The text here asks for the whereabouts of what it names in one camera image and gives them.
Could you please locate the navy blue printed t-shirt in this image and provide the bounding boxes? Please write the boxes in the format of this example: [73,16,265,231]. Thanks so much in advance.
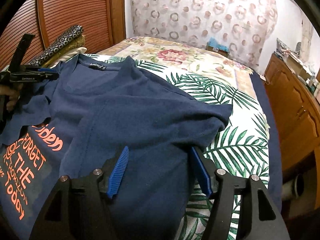
[1,55,233,239]

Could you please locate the person's left hand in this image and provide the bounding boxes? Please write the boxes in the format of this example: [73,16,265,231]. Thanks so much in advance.
[0,83,23,111]

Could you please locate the palm leaf floral bedspread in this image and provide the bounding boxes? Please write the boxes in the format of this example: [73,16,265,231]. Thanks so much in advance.
[57,36,283,240]

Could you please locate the brown louvered wooden wardrobe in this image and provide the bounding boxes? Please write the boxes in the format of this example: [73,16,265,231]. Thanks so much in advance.
[1,0,126,68]

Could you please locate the black circle-patterned folded cloth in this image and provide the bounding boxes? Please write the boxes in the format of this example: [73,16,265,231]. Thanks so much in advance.
[27,24,85,68]

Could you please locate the long wooden sideboard cabinet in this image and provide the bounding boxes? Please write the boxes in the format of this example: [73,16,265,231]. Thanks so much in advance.
[264,53,319,209]

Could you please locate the cardboard box with blue cloth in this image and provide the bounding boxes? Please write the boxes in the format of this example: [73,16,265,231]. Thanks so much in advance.
[206,37,229,57]

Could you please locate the flat cardboard box on sideboard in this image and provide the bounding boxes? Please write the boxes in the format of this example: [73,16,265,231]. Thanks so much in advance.
[286,54,312,81]

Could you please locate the folded patterned cloth pile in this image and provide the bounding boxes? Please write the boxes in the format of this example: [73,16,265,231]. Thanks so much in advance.
[276,38,300,58]

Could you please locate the circle-patterned sheer curtain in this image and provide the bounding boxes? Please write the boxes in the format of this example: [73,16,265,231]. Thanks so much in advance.
[131,0,278,67]

